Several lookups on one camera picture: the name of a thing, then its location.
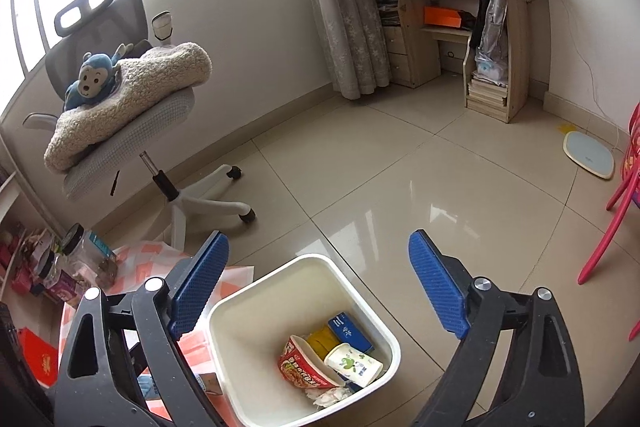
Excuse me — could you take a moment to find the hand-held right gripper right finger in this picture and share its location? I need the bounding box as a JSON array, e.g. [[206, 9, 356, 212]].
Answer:
[[407, 229, 586, 427]]

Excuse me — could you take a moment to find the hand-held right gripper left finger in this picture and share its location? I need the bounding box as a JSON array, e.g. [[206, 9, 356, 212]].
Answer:
[[52, 230, 230, 427]]

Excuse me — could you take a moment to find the white trash bin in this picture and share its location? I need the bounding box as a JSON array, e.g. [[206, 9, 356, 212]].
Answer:
[[206, 254, 402, 427]]

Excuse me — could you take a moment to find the blue small box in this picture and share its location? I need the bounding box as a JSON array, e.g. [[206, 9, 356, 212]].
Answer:
[[327, 312, 376, 354]]

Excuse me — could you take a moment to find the white floral paper cup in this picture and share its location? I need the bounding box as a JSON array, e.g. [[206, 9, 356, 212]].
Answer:
[[323, 343, 385, 390]]

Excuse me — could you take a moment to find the yellow snack wrapper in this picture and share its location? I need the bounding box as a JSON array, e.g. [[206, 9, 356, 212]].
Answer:
[[306, 327, 341, 358]]

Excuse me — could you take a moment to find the red instant noodle cup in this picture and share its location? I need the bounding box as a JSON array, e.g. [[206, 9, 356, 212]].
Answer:
[[277, 334, 346, 390]]

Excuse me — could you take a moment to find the clear plastic nut jar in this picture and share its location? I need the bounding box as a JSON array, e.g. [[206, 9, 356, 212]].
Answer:
[[60, 223, 120, 290]]

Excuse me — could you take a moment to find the purple label cashew jar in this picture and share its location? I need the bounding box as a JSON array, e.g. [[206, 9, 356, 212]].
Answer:
[[31, 251, 86, 308]]

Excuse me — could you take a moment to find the crumpled white tissue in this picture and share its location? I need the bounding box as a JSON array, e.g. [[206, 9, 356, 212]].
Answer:
[[305, 384, 358, 408]]

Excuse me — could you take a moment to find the grey office chair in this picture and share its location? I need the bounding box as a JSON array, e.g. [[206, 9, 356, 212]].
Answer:
[[22, 0, 257, 253]]

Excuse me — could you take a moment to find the red gift box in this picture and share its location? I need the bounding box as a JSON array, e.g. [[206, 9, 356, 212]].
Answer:
[[17, 328, 60, 388]]

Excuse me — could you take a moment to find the stack of books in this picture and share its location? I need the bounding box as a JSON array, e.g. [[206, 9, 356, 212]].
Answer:
[[467, 77, 510, 110]]

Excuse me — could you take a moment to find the white bathroom scale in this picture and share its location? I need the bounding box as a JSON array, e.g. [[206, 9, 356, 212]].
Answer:
[[562, 131, 616, 180]]

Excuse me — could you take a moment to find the red plastic chair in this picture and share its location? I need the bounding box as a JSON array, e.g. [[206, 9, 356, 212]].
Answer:
[[577, 102, 640, 285]]

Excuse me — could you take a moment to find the beige fleece blanket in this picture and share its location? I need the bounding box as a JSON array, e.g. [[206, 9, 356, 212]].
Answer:
[[44, 42, 213, 172]]

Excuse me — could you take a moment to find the blue monkey plush toy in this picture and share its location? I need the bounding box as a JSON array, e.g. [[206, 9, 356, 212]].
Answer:
[[62, 42, 153, 112]]

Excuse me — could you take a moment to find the silver foil bag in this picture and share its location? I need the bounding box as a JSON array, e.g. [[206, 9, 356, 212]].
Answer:
[[475, 0, 511, 85]]

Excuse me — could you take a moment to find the orange flat box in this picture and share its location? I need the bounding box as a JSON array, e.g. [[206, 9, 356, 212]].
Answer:
[[422, 6, 465, 30]]

